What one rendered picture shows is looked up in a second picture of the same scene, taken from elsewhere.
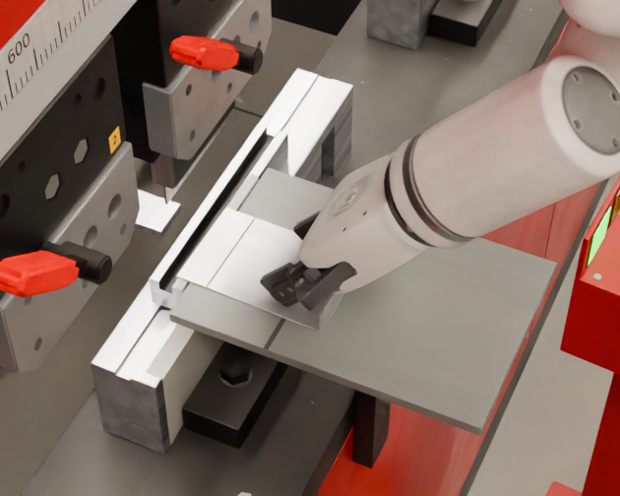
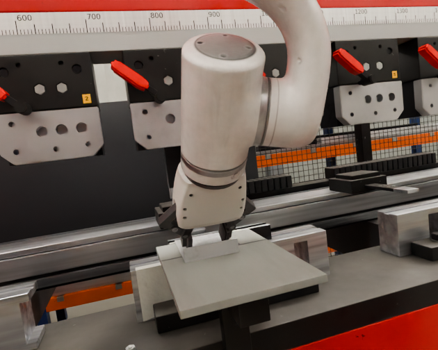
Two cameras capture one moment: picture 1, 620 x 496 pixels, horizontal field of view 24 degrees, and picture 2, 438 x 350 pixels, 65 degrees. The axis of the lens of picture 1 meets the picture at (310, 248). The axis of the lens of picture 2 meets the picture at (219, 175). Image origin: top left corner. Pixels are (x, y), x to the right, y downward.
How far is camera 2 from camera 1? 0.93 m
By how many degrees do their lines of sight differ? 60
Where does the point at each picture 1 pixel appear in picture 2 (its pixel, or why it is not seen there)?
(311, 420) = (195, 339)
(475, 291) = (266, 271)
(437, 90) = (396, 268)
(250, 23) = not seen: hidden behind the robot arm
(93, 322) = not seen: outside the picture
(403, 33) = (393, 247)
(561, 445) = not seen: outside the picture
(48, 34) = (44, 24)
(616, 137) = (227, 54)
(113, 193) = (81, 120)
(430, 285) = (249, 264)
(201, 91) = (156, 119)
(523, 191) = (184, 101)
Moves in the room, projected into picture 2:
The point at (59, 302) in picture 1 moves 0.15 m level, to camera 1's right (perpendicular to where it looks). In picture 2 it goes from (34, 143) to (64, 133)
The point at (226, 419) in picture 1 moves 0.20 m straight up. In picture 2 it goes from (158, 312) to (140, 194)
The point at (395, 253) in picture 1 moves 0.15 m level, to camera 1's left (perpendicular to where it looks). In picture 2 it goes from (179, 185) to (128, 184)
